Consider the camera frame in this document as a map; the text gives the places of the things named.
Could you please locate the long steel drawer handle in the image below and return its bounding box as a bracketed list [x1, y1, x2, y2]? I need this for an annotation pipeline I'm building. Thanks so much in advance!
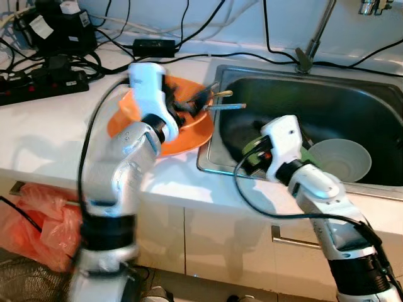
[271, 225, 323, 250]

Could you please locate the grey robot left foot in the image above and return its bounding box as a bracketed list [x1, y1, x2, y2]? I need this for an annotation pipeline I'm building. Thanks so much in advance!
[144, 286, 176, 302]

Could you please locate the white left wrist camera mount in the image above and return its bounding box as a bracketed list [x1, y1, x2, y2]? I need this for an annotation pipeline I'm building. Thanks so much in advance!
[128, 62, 181, 126]

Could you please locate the grey metal faucet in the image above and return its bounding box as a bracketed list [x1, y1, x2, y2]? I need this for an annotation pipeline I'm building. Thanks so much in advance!
[295, 0, 338, 74]

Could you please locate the chrome wall valve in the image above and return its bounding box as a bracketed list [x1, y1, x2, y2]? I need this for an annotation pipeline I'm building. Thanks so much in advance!
[359, 0, 386, 16]

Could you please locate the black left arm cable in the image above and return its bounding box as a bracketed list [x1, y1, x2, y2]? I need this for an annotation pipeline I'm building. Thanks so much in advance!
[76, 79, 133, 215]

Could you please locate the black power adapter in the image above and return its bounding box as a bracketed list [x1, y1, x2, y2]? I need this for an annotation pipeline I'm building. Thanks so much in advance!
[132, 39, 178, 58]

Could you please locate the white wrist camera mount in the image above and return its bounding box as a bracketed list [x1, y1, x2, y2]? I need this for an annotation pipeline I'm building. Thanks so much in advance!
[260, 115, 305, 181]
[128, 62, 181, 126]

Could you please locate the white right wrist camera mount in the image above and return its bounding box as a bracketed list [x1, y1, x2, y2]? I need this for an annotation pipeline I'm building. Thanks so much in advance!
[260, 115, 305, 181]

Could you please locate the white bowl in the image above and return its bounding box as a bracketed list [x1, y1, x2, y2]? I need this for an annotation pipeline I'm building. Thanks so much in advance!
[307, 138, 373, 184]

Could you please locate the green plate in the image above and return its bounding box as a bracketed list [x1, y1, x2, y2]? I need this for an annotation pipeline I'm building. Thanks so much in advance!
[242, 135, 319, 171]

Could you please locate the black charger with white label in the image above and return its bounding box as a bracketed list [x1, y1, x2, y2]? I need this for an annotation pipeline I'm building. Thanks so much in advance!
[14, 0, 99, 59]

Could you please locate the black power strip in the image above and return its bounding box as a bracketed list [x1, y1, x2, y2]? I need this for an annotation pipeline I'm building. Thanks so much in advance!
[0, 66, 90, 106]

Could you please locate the white kitchen cabinet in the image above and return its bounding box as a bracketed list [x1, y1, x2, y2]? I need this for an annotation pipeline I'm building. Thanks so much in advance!
[0, 176, 403, 296]

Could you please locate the orange plate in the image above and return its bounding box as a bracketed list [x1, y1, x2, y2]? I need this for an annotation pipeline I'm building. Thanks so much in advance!
[106, 77, 215, 158]

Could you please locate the stainless steel sink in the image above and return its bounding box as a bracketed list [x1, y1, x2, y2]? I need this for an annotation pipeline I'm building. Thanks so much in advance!
[196, 63, 403, 189]

